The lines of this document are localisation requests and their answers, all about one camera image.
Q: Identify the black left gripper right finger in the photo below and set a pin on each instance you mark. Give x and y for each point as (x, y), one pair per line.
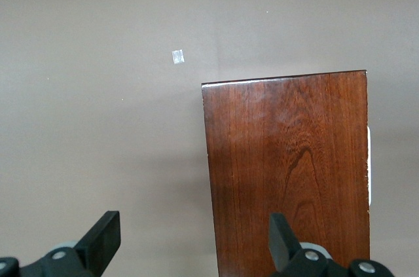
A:
(283, 244)

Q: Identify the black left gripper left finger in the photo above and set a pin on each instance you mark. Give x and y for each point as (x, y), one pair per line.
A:
(98, 241)

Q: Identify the dark brown wooden cabinet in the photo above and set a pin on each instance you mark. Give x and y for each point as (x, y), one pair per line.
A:
(288, 175)

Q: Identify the small clear tape piece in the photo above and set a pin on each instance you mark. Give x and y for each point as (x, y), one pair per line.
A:
(178, 57)

